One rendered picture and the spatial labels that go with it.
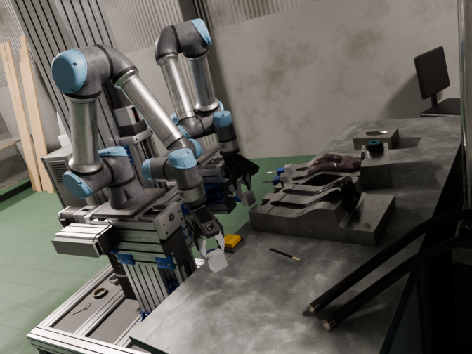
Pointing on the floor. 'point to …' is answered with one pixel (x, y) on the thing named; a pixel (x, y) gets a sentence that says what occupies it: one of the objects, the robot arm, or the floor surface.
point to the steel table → (19, 156)
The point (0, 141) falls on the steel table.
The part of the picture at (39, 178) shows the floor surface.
